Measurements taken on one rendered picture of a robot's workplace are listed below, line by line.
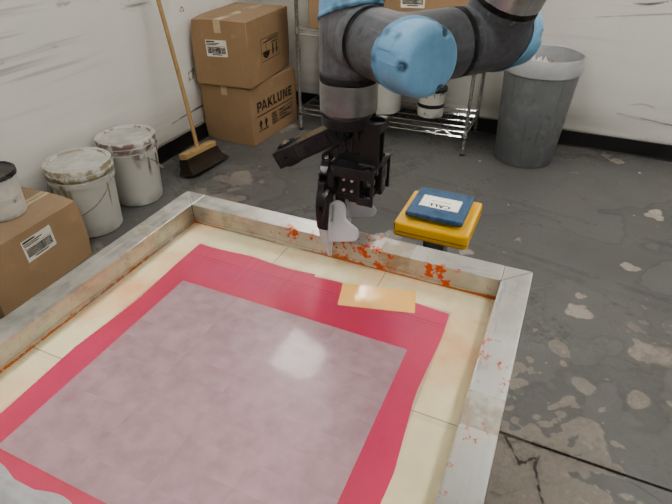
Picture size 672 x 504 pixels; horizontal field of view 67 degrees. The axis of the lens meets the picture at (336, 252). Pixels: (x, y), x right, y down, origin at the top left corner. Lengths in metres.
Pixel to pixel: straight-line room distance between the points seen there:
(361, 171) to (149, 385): 0.37
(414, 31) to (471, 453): 0.40
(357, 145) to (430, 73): 0.18
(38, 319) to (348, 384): 0.39
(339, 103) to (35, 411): 0.49
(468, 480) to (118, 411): 0.37
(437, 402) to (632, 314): 1.90
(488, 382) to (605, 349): 1.66
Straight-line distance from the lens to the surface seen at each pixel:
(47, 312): 0.74
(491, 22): 0.62
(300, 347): 0.65
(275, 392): 0.60
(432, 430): 0.58
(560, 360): 2.11
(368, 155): 0.69
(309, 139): 0.71
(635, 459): 1.92
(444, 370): 0.63
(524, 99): 3.32
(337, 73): 0.65
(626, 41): 3.78
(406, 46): 0.53
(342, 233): 0.73
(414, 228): 0.89
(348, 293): 0.72
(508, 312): 0.67
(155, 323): 0.72
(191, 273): 0.79
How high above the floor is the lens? 1.41
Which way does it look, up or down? 35 degrees down
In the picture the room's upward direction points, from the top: straight up
